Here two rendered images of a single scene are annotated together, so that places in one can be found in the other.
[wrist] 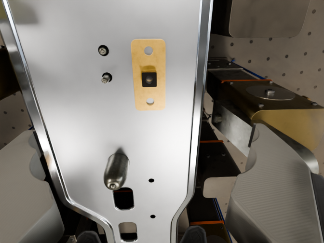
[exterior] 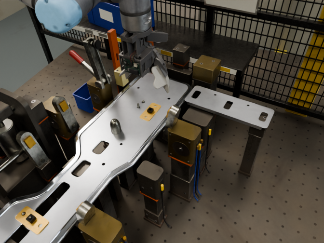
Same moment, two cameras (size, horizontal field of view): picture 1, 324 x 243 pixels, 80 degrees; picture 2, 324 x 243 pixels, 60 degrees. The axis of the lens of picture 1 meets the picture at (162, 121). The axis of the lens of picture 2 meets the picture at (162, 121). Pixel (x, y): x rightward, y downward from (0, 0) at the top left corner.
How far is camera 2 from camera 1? 0.84 m
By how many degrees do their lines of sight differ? 70
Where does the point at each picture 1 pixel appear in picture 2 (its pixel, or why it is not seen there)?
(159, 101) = (148, 117)
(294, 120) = (188, 126)
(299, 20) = (206, 123)
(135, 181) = (114, 141)
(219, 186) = (148, 168)
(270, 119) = (180, 122)
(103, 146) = not seen: hidden behind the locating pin
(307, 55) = (254, 218)
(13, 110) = not seen: hidden behind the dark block
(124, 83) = (141, 110)
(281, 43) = (235, 200)
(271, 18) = (196, 119)
